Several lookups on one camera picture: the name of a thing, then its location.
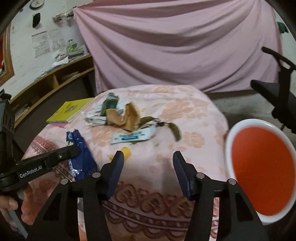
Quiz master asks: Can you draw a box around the blue snack wrapper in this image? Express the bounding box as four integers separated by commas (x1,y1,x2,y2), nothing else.
66,130,98,181

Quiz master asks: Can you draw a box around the yellow small box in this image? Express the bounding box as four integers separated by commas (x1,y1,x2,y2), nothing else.
121,147,132,161

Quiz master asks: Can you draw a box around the white wrapper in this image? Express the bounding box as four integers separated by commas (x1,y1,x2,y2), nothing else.
81,109,108,126

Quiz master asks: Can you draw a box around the green torn packet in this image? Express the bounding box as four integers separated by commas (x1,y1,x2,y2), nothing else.
100,92,119,116

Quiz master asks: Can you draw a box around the brown paper scrap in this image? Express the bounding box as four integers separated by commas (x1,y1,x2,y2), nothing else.
106,102,140,131

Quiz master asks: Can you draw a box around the white sachet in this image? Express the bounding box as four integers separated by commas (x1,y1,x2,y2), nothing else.
110,125,156,145

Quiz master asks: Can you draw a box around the red plastic trash bin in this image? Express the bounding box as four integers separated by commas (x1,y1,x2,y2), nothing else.
225,118,295,225

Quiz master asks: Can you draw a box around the person's left hand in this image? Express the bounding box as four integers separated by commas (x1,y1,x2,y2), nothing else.
1,185,38,228

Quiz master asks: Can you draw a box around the pink book under stack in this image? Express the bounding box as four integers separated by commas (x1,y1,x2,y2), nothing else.
48,123,67,128

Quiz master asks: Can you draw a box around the wooden shelf unit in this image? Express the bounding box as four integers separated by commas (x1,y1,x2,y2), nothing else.
10,54,94,128

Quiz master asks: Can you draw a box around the yellow book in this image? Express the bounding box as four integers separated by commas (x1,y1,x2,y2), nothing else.
46,98,92,123

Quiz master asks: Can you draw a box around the papers pile on shelf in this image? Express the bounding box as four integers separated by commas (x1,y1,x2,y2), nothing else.
52,45,89,68

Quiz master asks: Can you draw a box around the black office chair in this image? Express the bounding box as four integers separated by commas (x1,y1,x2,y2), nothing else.
250,47,296,133

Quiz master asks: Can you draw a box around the floral pink tablecloth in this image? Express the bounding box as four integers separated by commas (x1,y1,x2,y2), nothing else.
25,85,228,240

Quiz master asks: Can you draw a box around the green glass jar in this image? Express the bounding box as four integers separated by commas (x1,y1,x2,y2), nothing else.
66,39,77,53

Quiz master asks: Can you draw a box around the pink hanging sheet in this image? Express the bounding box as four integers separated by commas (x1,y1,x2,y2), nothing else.
73,1,282,93

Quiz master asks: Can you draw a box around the wooden picture frame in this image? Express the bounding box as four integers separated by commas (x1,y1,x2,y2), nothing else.
1,24,15,86

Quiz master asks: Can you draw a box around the wall calendar paper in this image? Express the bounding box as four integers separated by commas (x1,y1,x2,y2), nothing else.
32,31,51,58

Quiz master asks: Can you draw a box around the black object on wall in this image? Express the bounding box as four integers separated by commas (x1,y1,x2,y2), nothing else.
32,13,41,28

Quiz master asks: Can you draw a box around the wire rack on wall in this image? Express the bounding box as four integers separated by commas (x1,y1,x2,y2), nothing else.
52,9,74,23

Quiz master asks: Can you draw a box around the round wall clock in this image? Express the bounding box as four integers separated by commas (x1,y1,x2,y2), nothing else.
29,0,45,10

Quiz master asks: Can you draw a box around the green cloth on wall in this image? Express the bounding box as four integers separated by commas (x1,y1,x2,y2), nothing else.
277,22,289,34

